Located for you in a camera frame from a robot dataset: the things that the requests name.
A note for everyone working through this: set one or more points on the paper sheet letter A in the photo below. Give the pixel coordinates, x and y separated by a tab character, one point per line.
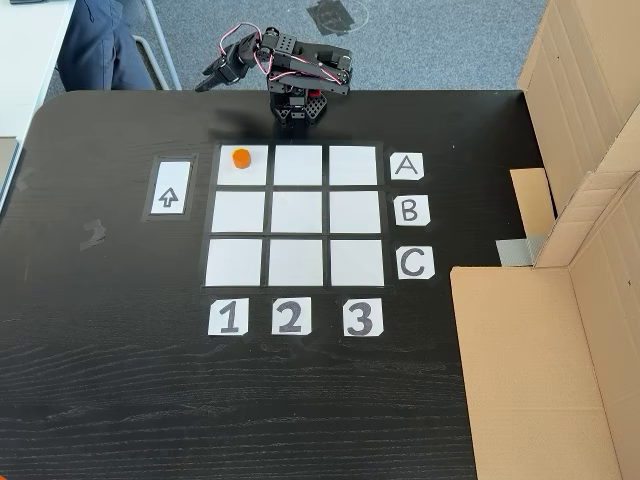
406	166

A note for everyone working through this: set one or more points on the white metal chair frame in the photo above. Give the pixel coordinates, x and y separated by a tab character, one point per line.
160	55

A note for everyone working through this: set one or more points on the paper sheet number 2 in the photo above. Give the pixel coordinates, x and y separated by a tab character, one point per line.
291	316

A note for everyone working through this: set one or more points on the paper sheet letter C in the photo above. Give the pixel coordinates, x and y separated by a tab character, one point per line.
415	262

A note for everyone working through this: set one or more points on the white nine-square grid sheet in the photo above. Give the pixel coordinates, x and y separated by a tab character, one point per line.
297	215

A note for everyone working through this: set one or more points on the red black bar clamp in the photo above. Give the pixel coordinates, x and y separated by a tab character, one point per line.
314	94

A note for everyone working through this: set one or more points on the paper sheet number 1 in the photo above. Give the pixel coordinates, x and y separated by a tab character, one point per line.
228	317

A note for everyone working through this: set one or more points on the white table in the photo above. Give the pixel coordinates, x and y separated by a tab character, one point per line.
30	50

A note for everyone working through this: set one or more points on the round orange token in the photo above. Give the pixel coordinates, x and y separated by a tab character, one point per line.
241	159

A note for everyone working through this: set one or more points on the grey duct tape piece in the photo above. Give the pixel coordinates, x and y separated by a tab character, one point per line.
517	250

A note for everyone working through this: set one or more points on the paper sheet number 3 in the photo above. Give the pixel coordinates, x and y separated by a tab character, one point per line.
362	317

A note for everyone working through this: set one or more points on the white arrow paper sheet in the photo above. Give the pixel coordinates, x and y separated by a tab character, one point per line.
170	190

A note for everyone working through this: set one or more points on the black floor tape patch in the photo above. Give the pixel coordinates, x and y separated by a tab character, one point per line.
331	17

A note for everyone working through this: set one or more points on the clear tape remnant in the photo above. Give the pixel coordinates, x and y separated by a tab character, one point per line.
94	235

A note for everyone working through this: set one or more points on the person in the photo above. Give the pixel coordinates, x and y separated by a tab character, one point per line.
100	45

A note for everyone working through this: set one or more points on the paper sheet letter B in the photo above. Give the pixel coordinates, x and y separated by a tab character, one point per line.
411	210

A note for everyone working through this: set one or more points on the brown cardboard box panel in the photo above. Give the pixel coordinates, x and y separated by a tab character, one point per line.
575	75
525	375

